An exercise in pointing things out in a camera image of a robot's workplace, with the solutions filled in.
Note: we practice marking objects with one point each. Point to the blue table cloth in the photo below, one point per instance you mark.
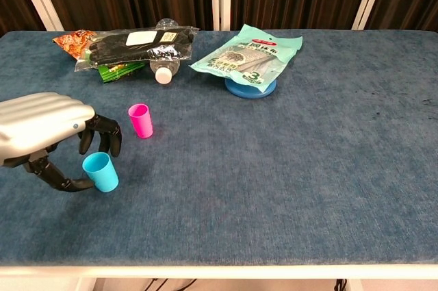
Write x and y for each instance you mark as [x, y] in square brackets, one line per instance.
[256, 167]

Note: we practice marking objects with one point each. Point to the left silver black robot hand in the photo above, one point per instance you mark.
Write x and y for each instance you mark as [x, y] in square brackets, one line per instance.
[41, 120]

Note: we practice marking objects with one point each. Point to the teal dishcloth package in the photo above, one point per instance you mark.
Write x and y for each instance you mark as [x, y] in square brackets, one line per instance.
[246, 54]

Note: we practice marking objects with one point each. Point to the magenta plastic cup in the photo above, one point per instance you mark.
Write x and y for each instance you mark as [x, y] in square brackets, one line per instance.
[142, 125]

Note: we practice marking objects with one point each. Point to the white table frame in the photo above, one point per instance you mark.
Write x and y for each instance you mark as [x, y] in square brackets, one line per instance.
[219, 272]

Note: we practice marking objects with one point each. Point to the clear plastic water bottle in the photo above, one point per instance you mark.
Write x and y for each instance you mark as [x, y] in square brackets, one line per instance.
[163, 73]

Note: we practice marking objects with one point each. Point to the blue round disc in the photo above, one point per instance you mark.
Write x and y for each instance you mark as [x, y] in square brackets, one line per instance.
[239, 91]

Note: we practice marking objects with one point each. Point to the green snack packet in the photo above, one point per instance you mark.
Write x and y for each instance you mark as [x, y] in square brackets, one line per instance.
[113, 72]

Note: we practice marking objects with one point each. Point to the black gloves in clear bag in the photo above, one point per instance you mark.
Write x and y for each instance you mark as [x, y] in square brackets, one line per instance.
[113, 48]

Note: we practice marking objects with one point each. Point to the orange snack packet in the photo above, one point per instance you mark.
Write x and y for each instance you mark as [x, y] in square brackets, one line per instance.
[73, 44]

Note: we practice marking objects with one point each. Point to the light blue plastic cup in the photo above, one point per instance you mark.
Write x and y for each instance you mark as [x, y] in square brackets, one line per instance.
[102, 178]

